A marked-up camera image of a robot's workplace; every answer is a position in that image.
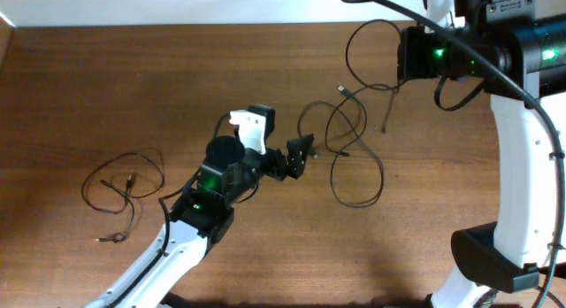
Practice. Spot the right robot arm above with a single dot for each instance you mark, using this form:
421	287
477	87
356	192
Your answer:
517	50

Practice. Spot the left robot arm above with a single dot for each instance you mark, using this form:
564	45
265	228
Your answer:
200	217

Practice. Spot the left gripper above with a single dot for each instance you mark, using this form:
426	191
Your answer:
278	166

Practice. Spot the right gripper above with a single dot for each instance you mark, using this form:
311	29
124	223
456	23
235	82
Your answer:
408	70

